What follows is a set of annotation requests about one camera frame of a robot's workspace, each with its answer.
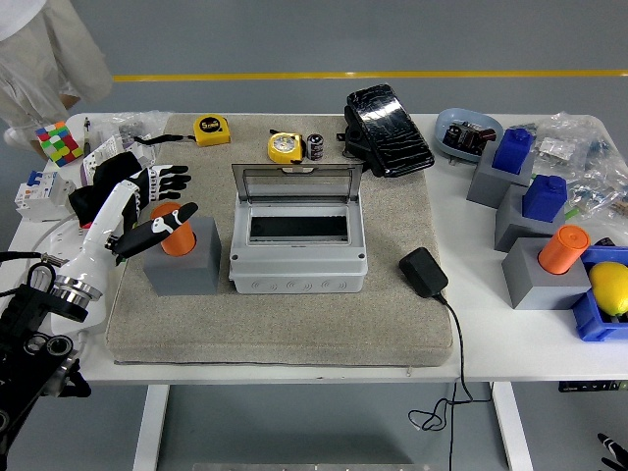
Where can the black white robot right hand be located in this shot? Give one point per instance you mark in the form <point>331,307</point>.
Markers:
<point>613,449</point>

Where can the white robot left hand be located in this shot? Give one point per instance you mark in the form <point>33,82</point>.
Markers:
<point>103,221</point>

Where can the person's left hand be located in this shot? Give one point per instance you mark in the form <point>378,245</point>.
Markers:
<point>69,101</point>

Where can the orange cylinder battery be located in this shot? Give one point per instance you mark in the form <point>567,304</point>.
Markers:
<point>564,250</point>
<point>181,243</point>

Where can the smoky transparent box lid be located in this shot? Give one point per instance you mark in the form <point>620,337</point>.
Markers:
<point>240,181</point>

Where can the grey plastic enclosure box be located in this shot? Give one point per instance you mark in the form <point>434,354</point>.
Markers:
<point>294,265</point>

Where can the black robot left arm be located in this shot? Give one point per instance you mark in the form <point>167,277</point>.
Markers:
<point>29,353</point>

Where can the black cloth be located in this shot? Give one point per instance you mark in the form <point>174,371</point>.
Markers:
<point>83,203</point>

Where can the slim pen tool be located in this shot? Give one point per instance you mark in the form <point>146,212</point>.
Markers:
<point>87,132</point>

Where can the large colourful puzzle cube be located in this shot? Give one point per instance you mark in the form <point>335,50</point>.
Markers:
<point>59,144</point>

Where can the person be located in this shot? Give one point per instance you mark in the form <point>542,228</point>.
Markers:
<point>44,59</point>

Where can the clear plastic bag dark parts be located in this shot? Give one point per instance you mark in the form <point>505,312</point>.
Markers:
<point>122,122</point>

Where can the white printed card package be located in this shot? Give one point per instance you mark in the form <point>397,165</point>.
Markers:
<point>100,152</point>

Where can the black table control panel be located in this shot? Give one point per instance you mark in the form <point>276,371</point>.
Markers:
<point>589,386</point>

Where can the grey holder block round hole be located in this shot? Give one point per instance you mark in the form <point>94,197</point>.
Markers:
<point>186,275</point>

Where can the white table leg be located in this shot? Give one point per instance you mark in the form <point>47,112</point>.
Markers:
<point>149,427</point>
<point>512,427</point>

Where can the blue plastic bin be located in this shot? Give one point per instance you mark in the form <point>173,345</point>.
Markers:
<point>593,319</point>

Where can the yellow lemon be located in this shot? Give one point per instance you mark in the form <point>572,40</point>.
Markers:
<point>611,289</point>

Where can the yellow tape measure chrome face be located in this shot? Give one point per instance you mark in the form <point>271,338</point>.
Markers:
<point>284,147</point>

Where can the small black part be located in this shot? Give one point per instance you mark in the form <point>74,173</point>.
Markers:
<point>606,242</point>

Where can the grey-brown cushion mat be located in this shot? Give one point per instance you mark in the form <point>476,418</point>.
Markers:
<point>294,329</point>

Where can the small black cylinder cell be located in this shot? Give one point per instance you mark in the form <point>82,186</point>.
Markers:
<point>315,147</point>

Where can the blue plastic block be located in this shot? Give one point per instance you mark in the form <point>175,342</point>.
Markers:
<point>542,201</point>
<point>512,152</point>

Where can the black power adapter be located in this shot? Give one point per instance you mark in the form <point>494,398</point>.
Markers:
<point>422,272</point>

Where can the clear bags of small parts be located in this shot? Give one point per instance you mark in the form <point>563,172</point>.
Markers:
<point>589,147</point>

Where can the dark electronic parts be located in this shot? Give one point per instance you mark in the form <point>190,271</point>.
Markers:
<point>466,137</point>

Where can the light blue bowl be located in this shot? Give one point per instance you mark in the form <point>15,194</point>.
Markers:
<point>451,118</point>

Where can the white circuit breaker blue switch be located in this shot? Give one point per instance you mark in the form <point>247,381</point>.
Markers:
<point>44,196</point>

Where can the white rail module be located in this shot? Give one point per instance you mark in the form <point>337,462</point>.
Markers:
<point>144,154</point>

